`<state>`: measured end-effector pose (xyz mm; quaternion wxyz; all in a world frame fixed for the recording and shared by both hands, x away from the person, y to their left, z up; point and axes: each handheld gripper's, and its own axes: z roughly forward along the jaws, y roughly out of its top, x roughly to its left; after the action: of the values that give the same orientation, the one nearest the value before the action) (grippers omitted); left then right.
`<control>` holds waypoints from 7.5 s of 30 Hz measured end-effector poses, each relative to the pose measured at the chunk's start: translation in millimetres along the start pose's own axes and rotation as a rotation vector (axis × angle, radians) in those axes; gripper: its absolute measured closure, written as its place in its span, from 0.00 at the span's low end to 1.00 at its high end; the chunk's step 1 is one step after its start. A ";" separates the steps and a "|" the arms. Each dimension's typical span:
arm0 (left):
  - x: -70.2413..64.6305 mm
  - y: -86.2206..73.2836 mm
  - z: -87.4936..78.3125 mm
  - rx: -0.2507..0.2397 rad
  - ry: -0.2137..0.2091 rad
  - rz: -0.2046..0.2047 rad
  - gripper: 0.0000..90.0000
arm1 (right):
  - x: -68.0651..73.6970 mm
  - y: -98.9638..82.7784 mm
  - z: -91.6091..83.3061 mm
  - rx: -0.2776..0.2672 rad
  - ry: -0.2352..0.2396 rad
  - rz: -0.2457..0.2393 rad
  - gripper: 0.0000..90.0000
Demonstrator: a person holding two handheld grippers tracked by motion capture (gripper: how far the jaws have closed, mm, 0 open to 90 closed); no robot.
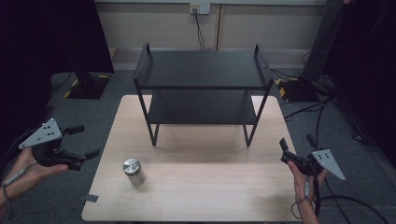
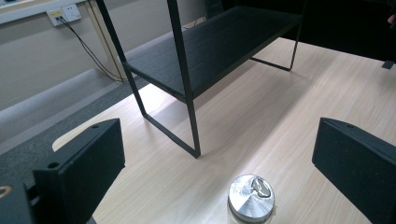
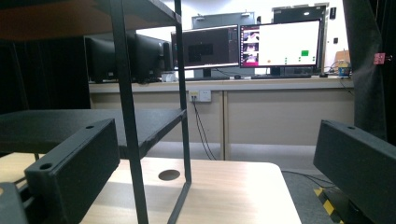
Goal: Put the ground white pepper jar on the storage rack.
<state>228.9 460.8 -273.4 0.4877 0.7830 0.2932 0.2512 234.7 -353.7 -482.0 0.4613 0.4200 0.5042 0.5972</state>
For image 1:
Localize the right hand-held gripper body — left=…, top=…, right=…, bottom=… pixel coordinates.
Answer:
left=279, top=148, right=347, bottom=182

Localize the black floor cable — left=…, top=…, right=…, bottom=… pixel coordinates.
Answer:
left=283, top=96, right=332, bottom=121
left=315, top=104, right=327, bottom=146
left=270, top=49, right=312, bottom=81

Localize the black stand base striped tape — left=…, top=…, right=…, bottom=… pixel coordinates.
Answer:
left=63, top=72, right=112, bottom=101
left=275, top=76, right=320, bottom=104

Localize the black tape piece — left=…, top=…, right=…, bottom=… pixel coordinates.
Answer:
left=77, top=192, right=100, bottom=203

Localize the black socket cable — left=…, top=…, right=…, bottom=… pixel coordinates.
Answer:
left=192, top=8, right=207, bottom=52

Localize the person's left hand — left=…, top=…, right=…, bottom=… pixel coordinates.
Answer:
left=4, top=147, right=70, bottom=201

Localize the dark grey stand column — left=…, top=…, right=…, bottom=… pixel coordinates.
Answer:
left=301, top=0, right=347, bottom=84

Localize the silver metal can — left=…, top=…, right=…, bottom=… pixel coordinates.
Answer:
left=121, top=157, right=148, bottom=188

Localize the black two-tier metal shelf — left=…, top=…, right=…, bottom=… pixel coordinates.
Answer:
left=133, top=42, right=276, bottom=147

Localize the grey wrist strap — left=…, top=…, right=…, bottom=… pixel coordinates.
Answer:
left=1, top=162, right=39, bottom=221

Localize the person's right hand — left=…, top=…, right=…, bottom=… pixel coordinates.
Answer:
left=286, top=161, right=329, bottom=203

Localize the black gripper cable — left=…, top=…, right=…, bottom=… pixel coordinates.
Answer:
left=312, top=174, right=391, bottom=224

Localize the white wall socket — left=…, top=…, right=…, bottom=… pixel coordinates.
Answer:
left=189, top=2, right=211, bottom=16

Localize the dark curtain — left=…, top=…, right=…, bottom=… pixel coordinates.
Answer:
left=0, top=0, right=115, bottom=157
left=323, top=0, right=396, bottom=158

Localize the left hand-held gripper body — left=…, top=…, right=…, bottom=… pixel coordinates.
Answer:
left=18, top=118, right=86, bottom=172

